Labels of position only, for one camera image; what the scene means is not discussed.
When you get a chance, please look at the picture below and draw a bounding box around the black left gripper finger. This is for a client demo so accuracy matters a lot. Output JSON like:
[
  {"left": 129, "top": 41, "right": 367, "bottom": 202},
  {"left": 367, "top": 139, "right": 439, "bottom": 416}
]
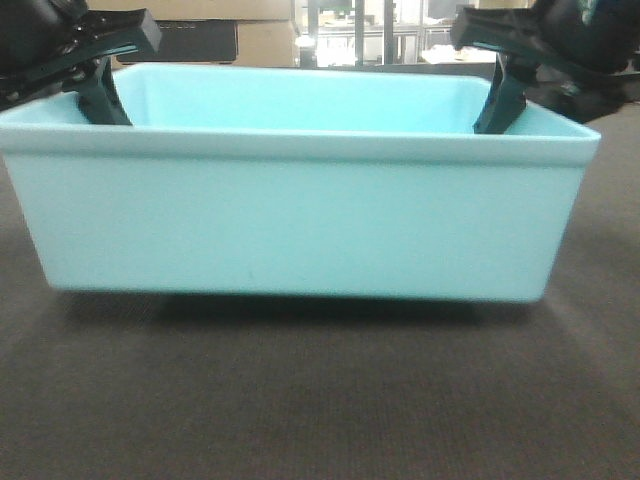
[
  {"left": 59, "top": 9, "right": 162, "bottom": 62},
  {"left": 62, "top": 57, "right": 132, "bottom": 125}
]

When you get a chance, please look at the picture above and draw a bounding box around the light blue plastic bin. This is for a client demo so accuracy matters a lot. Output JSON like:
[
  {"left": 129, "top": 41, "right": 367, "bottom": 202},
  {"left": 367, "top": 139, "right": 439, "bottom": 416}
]
[{"left": 1, "top": 64, "right": 600, "bottom": 302}]

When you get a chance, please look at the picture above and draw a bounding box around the black case in background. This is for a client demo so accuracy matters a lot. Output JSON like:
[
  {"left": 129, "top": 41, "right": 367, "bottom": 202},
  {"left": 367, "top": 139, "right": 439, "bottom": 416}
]
[{"left": 117, "top": 20, "right": 238, "bottom": 64}]

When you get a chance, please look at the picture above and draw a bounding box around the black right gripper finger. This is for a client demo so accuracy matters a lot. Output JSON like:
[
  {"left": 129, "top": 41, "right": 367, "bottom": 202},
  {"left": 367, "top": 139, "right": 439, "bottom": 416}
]
[
  {"left": 473, "top": 54, "right": 533, "bottom": 134},
  {"left": 450, "top": 5, "right": 550, "bottom": 63}
]

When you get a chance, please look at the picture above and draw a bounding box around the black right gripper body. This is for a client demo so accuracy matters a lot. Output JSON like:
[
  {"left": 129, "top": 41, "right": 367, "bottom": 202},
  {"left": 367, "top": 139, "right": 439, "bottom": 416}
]
[{"left": 530, "top": 0, "right": 639, "bottom": 123}]

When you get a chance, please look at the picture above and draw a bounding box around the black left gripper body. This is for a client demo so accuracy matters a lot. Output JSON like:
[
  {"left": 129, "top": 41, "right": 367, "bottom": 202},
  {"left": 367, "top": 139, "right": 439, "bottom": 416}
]
[{"left": 1, "top": 0, "right": 88, "bottom": 108}]

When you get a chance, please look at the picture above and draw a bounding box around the background shelving with items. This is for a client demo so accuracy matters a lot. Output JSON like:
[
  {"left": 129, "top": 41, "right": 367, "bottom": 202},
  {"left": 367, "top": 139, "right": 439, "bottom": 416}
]
[{"left": 292, "top": 1, "right": 533, "bottom": 68}]

